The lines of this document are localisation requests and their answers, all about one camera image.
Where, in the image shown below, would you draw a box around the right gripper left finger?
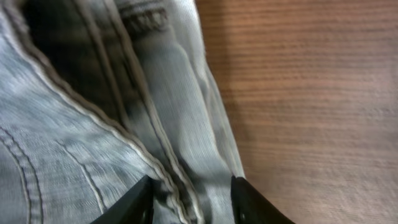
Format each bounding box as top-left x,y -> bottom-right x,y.
91,175 -> 154,224

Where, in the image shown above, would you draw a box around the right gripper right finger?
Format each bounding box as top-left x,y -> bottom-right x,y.
231,176 -> 294,224

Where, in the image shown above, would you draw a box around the light blue denim shorts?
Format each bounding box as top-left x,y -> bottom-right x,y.
1,0 -> 244,223

